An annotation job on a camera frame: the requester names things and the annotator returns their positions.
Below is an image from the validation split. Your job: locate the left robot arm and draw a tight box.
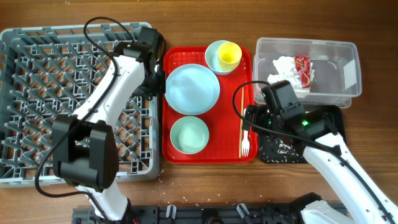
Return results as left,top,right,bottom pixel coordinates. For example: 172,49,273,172
52,27,165,223

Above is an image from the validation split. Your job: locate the white napkin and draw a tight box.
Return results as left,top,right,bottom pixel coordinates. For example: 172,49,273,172
267,56,315,92

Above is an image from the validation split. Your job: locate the yellow plastic cup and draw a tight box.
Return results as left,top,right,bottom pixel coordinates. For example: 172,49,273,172
218,42,242,72

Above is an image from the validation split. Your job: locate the light blue small bowl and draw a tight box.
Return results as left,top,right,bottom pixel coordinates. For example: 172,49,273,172
205,40,239,75

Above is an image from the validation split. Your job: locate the green bowl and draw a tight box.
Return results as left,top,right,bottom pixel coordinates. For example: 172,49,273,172
170,116,210,155

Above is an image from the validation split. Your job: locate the wooden chopstick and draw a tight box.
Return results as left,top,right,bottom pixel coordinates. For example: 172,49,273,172
238,88,244,158

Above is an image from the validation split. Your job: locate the white rice food waste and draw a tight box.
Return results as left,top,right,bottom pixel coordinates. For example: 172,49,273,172
258,136,307,164

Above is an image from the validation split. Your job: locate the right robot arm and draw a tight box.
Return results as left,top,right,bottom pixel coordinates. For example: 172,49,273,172
239,80,397,223

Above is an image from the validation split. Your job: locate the large light blue plate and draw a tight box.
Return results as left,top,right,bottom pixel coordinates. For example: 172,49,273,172
165,63,221,115

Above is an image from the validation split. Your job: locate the grey dishwasher rack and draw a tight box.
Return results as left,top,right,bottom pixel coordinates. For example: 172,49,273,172
1,22,160,188

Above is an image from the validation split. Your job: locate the red plastic tray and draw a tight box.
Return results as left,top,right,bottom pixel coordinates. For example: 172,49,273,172
162,46,259,164

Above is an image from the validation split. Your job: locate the white plastic fork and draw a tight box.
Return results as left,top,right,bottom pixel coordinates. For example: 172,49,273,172
242,125,251,157

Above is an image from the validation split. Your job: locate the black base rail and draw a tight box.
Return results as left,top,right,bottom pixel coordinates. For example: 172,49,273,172
72,202,348,224

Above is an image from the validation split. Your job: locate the clear plastic bin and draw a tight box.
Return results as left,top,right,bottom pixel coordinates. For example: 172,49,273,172
253,37,362,108

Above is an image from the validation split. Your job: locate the red snack wrapper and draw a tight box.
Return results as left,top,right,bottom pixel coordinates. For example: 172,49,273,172
294,56,312,88

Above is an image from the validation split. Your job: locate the black plastic tray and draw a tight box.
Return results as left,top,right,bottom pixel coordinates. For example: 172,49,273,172
258,104,346,164

